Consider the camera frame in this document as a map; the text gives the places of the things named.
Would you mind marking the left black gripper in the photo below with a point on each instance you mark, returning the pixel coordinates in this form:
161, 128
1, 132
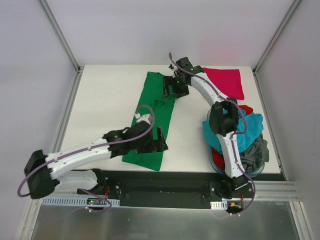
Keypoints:
155, 141

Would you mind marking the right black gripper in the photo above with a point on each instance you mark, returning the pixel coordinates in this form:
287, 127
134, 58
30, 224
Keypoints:
170, 85

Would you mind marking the green t shirt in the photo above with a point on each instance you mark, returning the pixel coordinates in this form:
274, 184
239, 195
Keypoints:
152, 96

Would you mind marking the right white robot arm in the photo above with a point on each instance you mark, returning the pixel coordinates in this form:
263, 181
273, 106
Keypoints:
223, 119

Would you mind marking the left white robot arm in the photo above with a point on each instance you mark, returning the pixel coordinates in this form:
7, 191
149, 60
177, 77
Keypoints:
43, 172

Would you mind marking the red t shirt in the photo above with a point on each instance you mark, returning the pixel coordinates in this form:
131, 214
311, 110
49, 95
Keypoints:
217, 159

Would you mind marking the folded pink t shirt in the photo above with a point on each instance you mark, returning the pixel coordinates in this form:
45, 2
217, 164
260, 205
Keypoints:
228, 81

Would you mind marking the turquoise t shirt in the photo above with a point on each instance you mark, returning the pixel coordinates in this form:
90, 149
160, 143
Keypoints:
254, 129

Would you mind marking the grey t shirt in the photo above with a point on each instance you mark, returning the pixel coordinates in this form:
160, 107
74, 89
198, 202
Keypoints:
253, 159

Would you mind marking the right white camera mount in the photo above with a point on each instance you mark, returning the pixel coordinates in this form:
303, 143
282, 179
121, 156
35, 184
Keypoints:
174, 69

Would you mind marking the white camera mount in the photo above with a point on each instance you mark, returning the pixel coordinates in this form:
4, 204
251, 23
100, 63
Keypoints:
147, 118
174, 69

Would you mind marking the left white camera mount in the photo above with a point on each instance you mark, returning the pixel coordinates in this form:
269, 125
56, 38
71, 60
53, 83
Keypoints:
147, 118

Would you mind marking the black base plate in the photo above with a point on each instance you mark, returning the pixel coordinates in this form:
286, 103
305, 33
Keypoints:
182, 190

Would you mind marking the right white cable duct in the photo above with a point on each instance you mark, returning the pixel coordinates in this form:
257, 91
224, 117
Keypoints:
219, 205

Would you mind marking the left aluminium frame post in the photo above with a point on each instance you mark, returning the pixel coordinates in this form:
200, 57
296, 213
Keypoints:
45, 7

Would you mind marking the aluminium frame post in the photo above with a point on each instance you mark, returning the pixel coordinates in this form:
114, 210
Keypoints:
45, 7
295, 4

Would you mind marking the right aluminium frame post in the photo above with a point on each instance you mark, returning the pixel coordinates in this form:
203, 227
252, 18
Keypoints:
295, 4

